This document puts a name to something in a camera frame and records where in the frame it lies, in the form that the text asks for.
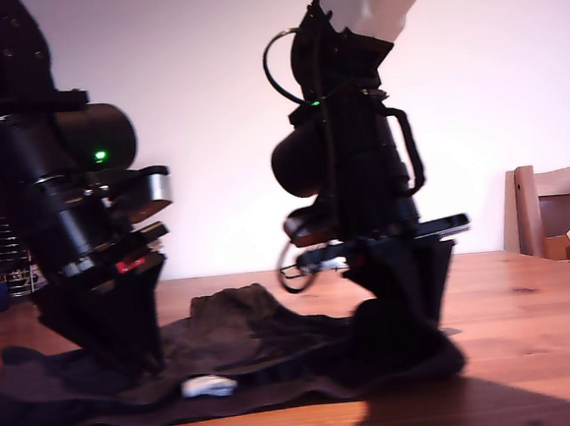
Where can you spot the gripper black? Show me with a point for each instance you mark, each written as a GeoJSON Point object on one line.
{"type": "Point", "coordinates": [83, 224]}
{"type": "Point", "coordinates": [379, 215]}

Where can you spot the dark grey underwear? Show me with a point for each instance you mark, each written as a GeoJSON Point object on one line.
{"type": "Point", "coordinates": [297, 365]}

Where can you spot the wooden chair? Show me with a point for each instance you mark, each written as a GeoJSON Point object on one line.
{"type": "Point", "coordinates": [526, 204]}

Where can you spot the orange-brown box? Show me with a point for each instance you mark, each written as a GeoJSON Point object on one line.
{"type": "Point", "coordinates": [559, 246]}

